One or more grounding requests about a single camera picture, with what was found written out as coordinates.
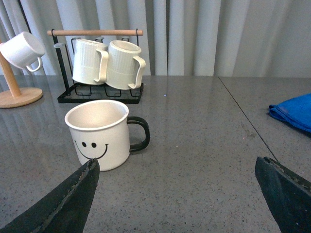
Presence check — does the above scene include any small white hanging cup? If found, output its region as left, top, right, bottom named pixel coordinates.
left=0, top=32, right=45, bottom=72

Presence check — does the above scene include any cream ribbed mug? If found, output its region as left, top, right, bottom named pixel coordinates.
left=72, top=39, right=109, bottom=85
left=105, top=40, right=146, bottom=90

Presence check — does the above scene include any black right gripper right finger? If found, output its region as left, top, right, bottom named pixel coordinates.
left=255, top=157, right=311, bottom=233

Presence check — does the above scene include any white smiley face mug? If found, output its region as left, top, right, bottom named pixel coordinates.
left=65, top=100, right=150, bottom=171

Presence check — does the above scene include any cream ribbed mug left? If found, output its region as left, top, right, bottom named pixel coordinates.
left=72, top=39, right=109, bottom=85

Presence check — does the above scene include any blue folded cloth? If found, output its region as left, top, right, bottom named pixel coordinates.
left=269, top=94, right=311, bottom=133

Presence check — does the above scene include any black wire mug rack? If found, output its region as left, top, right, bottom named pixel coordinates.
left=47, top=29, right=144, bottom=104

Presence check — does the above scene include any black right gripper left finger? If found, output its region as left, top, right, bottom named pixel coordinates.
left=0, top=159, right=100, bottom=233

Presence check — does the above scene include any cream ribbed mug right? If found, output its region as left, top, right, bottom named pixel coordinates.
left=105, top=40, right=146, bottom=90

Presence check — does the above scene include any wooden mug tree stand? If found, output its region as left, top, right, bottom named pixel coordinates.
left=0, top=53, right=43, bottom=108

